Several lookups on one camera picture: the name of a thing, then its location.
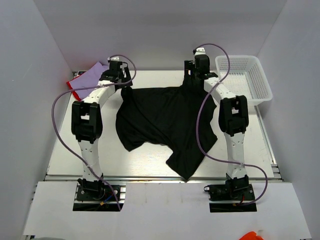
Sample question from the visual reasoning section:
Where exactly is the black t-shirt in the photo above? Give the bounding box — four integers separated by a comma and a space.
115, 82, 218, 181

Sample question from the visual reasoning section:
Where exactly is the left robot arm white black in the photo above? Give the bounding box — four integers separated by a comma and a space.
69, 56, 131, 182

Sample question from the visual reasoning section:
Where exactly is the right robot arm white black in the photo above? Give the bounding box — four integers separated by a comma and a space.
184, 47, 249, 200

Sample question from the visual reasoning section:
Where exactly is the folded lilac t-shirt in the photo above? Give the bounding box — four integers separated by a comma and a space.
70, 62, 109, 100

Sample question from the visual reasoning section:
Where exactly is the white plastic basket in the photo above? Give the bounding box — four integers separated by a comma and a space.
215, 55, 273, 106

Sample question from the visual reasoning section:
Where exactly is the folded red t-shirt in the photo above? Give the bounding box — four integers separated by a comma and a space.
66, 81, 82, 102

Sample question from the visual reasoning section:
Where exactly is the orange object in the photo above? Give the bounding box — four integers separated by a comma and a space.
239, 231, 264, 240

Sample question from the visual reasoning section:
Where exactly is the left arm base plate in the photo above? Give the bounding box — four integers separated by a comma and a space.
72, 178, 125, 212

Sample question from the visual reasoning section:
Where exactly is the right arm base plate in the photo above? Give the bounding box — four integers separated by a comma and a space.
203, 175, 257, 213

